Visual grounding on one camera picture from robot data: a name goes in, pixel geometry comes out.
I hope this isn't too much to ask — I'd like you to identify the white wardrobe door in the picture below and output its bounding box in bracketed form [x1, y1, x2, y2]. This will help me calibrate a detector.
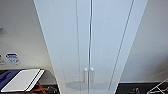
[34, 0, 91, 94]
[89, 0, 135, 94]

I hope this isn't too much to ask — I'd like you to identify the white door handle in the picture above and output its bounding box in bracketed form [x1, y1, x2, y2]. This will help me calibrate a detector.
[89, 67, 95, 84]
[82, 67, 89, 84]

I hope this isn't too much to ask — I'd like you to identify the white wardrobe cabinet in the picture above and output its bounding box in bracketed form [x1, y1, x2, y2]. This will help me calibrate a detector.
[32, 0, 150, 94]

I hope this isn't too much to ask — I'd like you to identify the white folding table top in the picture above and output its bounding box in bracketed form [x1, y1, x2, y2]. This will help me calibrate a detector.
[0, 68, 46, 93]

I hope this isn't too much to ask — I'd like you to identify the blue cloth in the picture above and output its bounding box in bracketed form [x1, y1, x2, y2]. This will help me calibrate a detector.
[0, 70, 20, 90]

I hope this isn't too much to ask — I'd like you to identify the orange folding table frame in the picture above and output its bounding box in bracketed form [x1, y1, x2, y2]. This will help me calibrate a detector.
[31, 82, 48, 94]

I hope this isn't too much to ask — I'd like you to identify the wall sign with blue print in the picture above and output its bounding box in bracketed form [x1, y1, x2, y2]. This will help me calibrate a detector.
[4, 52, 22, 66]

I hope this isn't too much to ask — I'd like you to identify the wall sign with dark print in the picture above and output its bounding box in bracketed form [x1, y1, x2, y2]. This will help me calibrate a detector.
[0, 53, 5, 65]

